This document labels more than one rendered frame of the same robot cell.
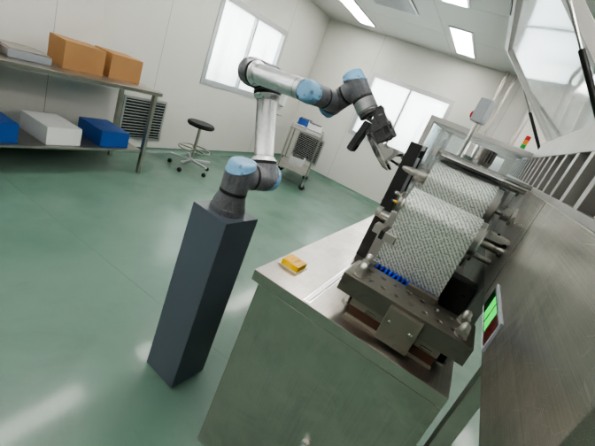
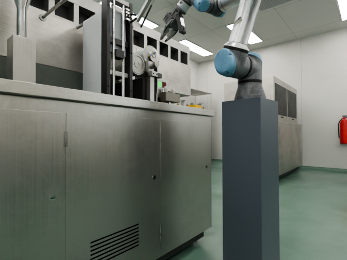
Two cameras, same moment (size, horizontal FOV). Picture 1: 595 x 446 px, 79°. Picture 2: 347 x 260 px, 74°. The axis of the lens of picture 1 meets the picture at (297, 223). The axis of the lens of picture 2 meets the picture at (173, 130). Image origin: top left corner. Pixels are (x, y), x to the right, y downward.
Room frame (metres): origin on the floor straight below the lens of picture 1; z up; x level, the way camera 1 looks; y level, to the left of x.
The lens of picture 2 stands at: (2.63, 0.29, 0.74)
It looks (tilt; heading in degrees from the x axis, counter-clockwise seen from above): 1 degrees up; 198
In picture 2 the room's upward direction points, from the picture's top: straight up
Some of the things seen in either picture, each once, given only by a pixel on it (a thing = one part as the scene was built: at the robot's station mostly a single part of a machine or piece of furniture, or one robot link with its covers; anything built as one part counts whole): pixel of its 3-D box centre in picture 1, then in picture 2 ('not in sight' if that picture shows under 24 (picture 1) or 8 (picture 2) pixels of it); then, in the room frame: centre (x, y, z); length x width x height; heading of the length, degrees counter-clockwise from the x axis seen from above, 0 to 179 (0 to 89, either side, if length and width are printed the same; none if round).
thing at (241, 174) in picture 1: (240, 174); (248, 68); (1.42, 0.29, 1.07); 0.13 x 0.12 x 0.14; 144
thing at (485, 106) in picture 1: (481, 111); not in sight; (1.72, -0.55, 1.66); 0.07 x 0.07 x 0.10; 53
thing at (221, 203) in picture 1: (230, 199); (249, 91); (1.41, 0.30, 0.95); 0.15 x 0.15 x 0.10
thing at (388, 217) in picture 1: (374, 245); (152, 85); (1.27, -0.30, 1.05); 0.06 x 0.05 x 0.31; 68
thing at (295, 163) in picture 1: (299, 151); not in sight; (6.02, 0.42, 0.51); 0.91 x 0.58 x 1.02; 2
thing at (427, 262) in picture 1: (415, 259); (145, 81); (1.12, -0.41, 1.11); 0.23 x 0.01 x 0.18; 68
